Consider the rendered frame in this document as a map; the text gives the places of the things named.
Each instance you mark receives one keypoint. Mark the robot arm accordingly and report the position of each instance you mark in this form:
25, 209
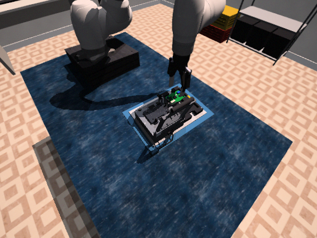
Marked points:
93, 25

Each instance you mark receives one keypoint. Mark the green circuit board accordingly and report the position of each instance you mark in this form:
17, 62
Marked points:
174, 97

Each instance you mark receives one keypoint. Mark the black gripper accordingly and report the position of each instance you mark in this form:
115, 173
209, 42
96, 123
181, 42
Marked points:
184, 72

